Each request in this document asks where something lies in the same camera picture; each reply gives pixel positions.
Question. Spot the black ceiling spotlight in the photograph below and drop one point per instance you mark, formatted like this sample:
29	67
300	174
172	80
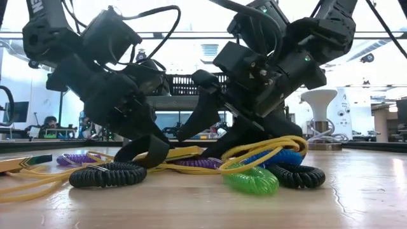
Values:
141	56
33	64
368	58

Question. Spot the grey metal mesh shelf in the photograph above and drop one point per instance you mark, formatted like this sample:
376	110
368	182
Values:
178	103

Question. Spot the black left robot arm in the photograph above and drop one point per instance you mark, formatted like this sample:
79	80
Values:
47	35

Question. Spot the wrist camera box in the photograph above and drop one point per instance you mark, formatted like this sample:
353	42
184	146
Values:
108	35
241	63

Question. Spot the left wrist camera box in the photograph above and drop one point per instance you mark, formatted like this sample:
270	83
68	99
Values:
108	35

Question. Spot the thin black diagonal rod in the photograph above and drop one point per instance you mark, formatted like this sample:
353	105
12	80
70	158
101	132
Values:
386	29

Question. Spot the black wall monitor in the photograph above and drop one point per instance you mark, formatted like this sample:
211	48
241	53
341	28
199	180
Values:
19	112

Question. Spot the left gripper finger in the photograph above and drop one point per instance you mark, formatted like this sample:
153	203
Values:
159	130
127	124

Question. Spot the black slotted plastic basket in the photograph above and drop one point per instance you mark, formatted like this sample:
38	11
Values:
182	84
224	79

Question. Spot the yellow green crayon box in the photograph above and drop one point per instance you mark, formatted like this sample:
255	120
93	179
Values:
184	152
19	163

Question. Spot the black aluminium table frame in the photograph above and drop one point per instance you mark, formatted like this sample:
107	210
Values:
47	145

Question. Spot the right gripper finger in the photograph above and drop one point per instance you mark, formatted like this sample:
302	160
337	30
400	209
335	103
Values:
254	133
206	101

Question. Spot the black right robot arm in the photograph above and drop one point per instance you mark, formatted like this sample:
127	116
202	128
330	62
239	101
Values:
334	28

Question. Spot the wide black rubber band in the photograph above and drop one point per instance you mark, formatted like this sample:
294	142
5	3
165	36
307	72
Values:
159	152

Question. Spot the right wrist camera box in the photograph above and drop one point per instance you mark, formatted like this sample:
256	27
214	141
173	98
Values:
241	63

